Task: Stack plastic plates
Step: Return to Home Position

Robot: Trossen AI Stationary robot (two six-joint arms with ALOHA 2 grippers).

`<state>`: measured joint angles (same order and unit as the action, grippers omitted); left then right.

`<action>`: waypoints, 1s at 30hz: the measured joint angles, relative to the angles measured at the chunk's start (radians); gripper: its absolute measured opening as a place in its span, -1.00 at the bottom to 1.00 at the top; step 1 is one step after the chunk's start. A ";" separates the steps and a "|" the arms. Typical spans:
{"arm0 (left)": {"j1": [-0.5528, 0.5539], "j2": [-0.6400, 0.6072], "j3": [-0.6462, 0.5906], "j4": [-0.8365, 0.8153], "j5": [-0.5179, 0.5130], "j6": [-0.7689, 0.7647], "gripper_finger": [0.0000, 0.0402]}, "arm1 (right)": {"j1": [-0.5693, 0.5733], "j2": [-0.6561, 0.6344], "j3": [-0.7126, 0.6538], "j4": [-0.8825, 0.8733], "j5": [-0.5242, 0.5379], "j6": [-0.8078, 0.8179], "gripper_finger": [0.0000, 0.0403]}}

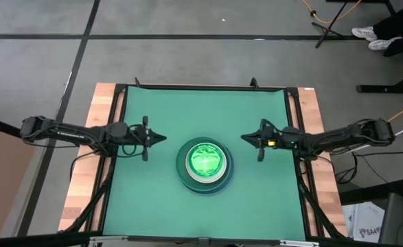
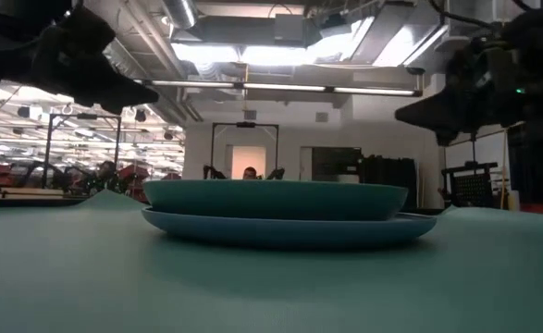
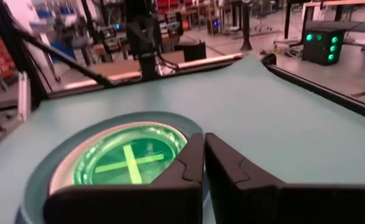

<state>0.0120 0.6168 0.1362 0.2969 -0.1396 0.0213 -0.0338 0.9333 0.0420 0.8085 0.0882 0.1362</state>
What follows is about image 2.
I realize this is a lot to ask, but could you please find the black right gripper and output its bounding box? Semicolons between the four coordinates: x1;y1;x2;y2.
393;35;531;148

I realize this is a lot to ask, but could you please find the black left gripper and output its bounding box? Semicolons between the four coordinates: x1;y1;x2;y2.
28;5;161;117

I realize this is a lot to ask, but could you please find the teal plastic plate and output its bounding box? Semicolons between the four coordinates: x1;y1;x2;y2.
142;179;410;221

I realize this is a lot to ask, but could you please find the red machine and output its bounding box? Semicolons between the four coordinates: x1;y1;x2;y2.
117;164;151;186

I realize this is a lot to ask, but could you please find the black cabinet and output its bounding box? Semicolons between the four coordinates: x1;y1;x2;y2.
357;155;419;209

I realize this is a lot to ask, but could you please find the wooden bench top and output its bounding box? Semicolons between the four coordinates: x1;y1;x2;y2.
0;186;65;200

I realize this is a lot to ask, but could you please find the long ceiling light strip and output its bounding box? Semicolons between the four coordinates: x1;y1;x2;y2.
134;79;423;98

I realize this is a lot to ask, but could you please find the grey ceiling box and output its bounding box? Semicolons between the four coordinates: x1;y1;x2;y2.
273;13;307;47

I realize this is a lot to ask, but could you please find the large periwinkle blue plastic plate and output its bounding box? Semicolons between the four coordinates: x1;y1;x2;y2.
141;206;438;249

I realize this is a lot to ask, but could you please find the black workstation frame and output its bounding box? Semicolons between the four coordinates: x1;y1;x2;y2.
43;112;123;189

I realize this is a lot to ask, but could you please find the black wire cart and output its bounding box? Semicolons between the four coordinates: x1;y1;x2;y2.
438;160;500;209

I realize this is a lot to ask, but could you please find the yellow hanging cable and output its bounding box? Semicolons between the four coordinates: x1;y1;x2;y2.
499;133;509;210

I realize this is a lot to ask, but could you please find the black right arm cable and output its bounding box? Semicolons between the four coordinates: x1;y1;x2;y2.
426;0;504;30

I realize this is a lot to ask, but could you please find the silver ventilation duct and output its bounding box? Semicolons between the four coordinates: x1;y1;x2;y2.
162;0;199;30

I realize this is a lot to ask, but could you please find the black gantry frame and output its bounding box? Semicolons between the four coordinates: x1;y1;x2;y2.
209;121;280;179

